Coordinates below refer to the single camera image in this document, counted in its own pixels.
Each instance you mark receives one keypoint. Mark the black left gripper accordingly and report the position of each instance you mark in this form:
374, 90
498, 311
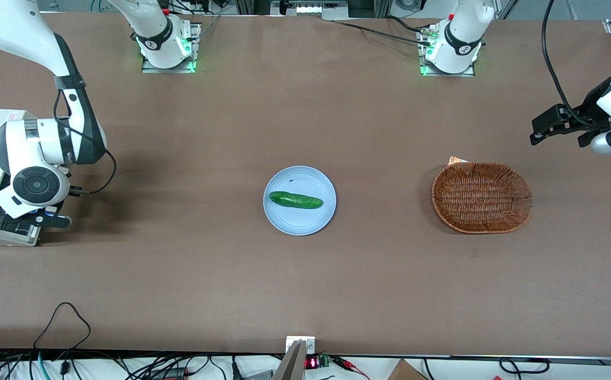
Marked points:
589, 109

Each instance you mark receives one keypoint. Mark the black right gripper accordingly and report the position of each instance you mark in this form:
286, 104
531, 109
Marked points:
59, 207

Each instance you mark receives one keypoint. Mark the silver glass oven door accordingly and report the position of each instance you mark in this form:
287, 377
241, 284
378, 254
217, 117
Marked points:
32, 233

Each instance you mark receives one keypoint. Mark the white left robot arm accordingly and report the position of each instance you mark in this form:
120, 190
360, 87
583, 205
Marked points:
461, 37

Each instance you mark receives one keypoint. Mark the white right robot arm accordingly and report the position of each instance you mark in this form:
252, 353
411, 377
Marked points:
36, 148

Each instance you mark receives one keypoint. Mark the brown wicker basket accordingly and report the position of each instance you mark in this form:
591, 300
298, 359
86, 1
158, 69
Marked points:
482, 198

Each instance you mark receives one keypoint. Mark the small paper tag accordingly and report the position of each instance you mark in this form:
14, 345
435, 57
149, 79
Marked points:
456, 160

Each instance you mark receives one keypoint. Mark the black power adapter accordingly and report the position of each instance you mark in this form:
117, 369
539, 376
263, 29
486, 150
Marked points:
171, 373

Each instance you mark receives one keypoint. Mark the green cucumber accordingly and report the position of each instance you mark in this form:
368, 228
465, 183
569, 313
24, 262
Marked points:
295, 200

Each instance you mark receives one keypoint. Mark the light blue plate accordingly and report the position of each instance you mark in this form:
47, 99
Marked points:
300, 221

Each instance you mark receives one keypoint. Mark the brown cardboard box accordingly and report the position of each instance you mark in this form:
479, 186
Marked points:
406, 371

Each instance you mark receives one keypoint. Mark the red LED display module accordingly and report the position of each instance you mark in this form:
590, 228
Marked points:
312, 362

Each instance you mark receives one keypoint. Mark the red alligator clip leads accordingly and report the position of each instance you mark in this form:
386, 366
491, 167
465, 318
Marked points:
350, 365

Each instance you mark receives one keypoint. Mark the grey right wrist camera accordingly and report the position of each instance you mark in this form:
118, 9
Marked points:
55, 221

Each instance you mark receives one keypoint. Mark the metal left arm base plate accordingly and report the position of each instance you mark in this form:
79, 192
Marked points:
420, 71

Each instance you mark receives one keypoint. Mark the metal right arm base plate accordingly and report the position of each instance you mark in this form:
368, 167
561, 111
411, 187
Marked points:
196, 47

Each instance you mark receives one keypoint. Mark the silver camera mount bracket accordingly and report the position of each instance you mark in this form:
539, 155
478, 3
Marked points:
311, 345

